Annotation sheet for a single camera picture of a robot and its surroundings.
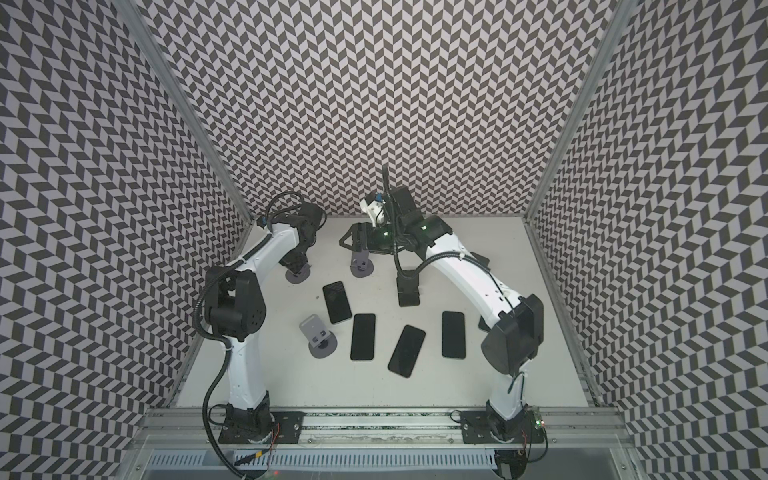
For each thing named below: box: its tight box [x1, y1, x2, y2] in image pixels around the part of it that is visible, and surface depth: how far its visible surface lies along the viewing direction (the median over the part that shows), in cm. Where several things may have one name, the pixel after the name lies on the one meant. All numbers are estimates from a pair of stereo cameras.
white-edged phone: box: [350, 313, 376, 361], surface depth 89 cm
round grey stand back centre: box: [350, 250, 374, 278], surface depth 102 cm
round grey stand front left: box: [299, 314, 338, 359], surface depth 84 cm
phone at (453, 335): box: [442, 311, 466, 360], surface depth 91 cm
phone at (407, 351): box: [387, 325, 426, 378], surface depth 88 cm
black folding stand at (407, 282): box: [396, 270, 420, 307], surface depth 95 cm
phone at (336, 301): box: [322, 280, 352, 324], surface depth 96 cm
